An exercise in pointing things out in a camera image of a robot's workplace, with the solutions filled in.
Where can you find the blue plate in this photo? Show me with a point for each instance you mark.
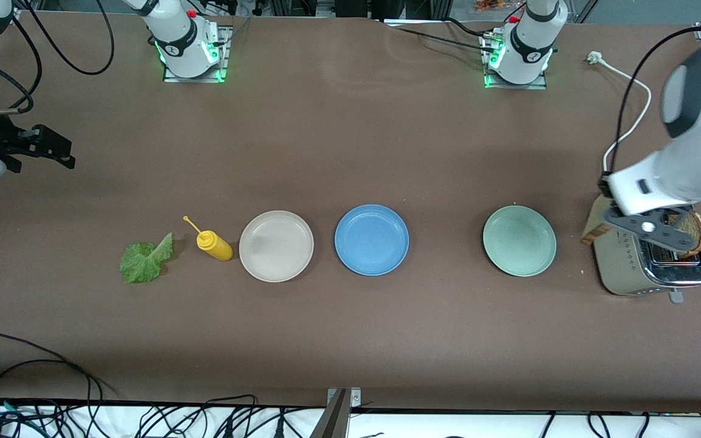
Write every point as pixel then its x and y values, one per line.
pixel 372 239

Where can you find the grey aluminium profile post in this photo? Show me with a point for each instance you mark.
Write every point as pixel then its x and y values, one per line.
pixel 332 423

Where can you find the light green plate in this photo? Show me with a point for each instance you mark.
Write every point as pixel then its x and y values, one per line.
pixel 519 241

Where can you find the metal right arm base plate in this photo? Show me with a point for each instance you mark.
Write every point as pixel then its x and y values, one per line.
pixel 195 79

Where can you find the beige and chrome toaster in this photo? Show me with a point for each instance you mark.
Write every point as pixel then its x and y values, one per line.
pixel 621 267

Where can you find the brown toast bread slice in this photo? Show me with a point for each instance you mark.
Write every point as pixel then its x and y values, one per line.
pixel 597 222
pixel 696 231

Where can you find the black power plug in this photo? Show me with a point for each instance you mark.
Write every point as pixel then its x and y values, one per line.
pixel 227 429
pixel 279 429

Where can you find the orange snack packet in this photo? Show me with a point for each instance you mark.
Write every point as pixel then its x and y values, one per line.
pixel 490 5

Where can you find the green lettuce leaf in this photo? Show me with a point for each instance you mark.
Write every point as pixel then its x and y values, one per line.
pixel 140 263

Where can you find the silver table edge bracket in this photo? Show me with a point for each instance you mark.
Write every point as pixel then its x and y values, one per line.
pixel 355 396

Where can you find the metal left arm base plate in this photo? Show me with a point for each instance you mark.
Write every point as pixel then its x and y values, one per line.
pixel 515 86

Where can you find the beige plate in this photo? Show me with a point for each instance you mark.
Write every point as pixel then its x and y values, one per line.
pixel 276 246

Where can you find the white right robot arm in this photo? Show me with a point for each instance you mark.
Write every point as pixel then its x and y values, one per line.
pixel 174 30

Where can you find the yellow mustard squeeze bottle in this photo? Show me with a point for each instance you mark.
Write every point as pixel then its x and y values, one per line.
pixel 216 246

